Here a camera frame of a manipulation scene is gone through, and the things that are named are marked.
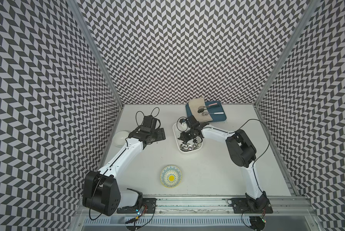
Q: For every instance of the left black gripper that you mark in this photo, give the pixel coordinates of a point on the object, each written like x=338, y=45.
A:
x=161, y=134

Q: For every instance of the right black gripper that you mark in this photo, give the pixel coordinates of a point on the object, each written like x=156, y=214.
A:
x=184, y=138

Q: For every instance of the white storage box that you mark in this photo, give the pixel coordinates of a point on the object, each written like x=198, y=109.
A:
x=177, y=129

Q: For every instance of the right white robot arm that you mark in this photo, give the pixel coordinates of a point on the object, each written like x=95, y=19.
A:
x=242, y=152

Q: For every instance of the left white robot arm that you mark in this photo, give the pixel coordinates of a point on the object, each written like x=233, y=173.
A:
x=101, y=191

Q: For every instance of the silver wing nut pile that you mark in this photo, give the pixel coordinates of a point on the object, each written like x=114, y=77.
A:
x=188, y=147

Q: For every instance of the white round bowl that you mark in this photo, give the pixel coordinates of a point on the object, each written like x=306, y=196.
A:
x=119, y=139

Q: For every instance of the beige cloth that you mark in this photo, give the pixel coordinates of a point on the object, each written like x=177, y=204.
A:
x=195, y=105

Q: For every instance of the teal tray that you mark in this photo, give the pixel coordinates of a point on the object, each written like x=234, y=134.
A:
x=216, y=118

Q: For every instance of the yellow patterned bowl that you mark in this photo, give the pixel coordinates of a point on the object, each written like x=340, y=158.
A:
x=170, y=176

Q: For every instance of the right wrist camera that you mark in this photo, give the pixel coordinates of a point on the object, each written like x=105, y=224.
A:
x=192, y=122

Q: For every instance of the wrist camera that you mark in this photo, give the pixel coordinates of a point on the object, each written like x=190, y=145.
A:
x=192, y=122
x=149, y=124

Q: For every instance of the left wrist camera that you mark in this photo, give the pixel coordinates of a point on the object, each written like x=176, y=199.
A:
x=149, y=124

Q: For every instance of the white handled spoon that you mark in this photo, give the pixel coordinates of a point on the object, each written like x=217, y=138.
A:
x=214, y=113

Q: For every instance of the dark handled spoon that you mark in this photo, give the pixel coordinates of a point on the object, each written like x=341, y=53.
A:
x=202, y=110

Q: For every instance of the pink handled spoon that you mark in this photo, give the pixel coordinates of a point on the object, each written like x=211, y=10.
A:
x=210, y=105

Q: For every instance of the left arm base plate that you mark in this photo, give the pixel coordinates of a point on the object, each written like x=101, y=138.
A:
x=148, y=203

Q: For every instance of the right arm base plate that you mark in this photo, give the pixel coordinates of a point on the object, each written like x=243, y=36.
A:
x=245, y=205

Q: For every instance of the aluminium rail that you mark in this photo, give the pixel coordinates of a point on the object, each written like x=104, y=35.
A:
x=220, y=205

